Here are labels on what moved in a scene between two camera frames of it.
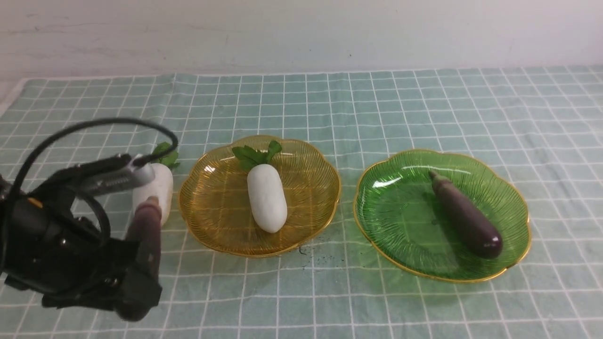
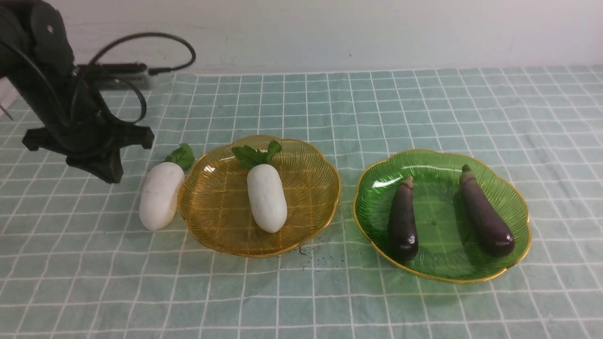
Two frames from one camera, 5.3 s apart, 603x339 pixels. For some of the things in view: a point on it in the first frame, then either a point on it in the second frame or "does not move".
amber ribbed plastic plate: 213,197 does not move
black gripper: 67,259 -> 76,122
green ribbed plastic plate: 404,224 does not move
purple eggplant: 470,227 -> 497,237
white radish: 265,192 does not move
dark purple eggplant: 143,244 -> 403,233
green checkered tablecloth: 544,124 does not move
